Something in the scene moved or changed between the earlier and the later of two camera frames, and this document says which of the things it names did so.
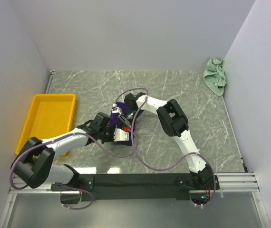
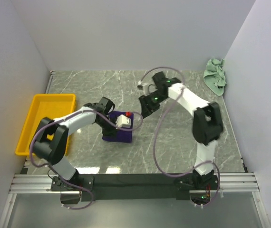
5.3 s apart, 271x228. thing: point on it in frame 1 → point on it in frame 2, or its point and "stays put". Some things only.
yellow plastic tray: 51,115 stays put
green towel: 215,76 stays put
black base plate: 143,186 stays put
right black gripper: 123,119 → 147,110
